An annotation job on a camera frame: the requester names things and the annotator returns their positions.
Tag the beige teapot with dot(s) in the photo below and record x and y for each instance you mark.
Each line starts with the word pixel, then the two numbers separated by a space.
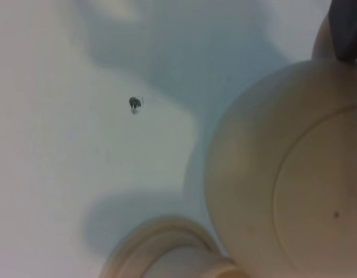
pixel 281 174

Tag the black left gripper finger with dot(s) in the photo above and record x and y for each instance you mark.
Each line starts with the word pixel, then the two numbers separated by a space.
pixel 342 17

